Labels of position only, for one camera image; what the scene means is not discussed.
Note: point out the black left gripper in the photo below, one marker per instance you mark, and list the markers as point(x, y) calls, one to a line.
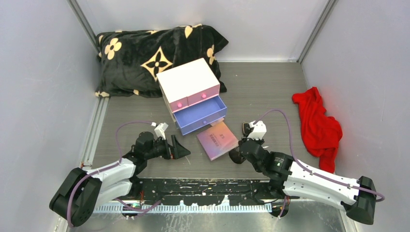
point(178, 151)

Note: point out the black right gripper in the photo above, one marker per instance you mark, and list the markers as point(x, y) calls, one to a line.
point(259, 141)

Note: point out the blue drawer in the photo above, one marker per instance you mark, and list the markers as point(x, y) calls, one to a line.
point(201, 114)

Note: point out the holographic eyeshadow palette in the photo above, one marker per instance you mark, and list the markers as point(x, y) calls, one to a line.
point(217, 140)

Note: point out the white pink drawer organizer box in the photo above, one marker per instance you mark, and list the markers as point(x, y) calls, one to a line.
point(187, 85)

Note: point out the black square compact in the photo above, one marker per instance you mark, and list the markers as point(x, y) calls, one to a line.
point(246, 129)

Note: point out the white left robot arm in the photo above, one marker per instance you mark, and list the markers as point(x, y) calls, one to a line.
point(83, 191)

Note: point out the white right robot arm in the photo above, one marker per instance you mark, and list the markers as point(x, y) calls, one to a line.
point(289, 177)

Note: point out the black fan makeup brush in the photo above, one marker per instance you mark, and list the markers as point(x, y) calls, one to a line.
point(236, 157)

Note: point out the small pink card packet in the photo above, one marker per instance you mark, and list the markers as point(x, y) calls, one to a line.
point(217, 121)

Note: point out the red cloth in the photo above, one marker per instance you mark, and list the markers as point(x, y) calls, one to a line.
point(321, 134)

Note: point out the black floral plush blanket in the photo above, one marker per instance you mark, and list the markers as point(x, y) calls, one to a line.
point(131, 60)

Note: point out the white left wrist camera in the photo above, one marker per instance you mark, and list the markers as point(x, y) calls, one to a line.
point(160, 129)

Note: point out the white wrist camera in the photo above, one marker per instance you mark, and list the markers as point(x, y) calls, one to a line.
point(257, 130)
point(160, 129)

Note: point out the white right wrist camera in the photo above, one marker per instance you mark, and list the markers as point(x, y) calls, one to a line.
point(257, 130)

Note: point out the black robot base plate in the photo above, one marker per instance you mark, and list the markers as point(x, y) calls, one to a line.
point(202, 192)

